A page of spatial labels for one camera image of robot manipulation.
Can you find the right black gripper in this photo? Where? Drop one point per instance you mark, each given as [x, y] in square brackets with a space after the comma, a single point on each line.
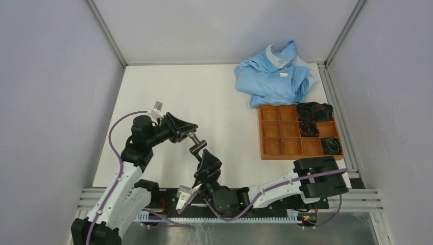
[210, 163]

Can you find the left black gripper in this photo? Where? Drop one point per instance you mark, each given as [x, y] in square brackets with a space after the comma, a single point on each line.
[178, 128]

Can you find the small grey faucet fitting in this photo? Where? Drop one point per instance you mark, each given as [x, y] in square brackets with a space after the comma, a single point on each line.
[193, 137]

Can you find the dark metal faucet tee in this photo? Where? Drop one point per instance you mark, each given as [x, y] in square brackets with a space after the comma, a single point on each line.
[198, 146]

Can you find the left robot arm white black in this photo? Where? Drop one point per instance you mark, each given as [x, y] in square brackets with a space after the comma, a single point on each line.
[127, 195]

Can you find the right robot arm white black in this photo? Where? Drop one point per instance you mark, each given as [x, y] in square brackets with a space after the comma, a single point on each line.
[312, 179]

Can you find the orange compartment tray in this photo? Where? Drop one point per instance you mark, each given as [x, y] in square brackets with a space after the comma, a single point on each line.
[292, 132]

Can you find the blue crumpled cloth garment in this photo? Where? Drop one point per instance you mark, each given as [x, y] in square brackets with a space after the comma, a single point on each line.
[275, 78]

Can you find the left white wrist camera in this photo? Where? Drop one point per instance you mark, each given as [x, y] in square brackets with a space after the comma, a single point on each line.
[155, 113]

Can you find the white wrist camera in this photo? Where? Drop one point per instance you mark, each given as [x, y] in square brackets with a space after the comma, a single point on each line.
[185, 196]
[155, 113]

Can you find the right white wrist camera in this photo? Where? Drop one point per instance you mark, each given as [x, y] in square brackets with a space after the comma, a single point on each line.
[185, 196]

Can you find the white slotted cable duct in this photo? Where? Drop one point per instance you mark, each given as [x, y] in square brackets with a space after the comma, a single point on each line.
[290, 218]

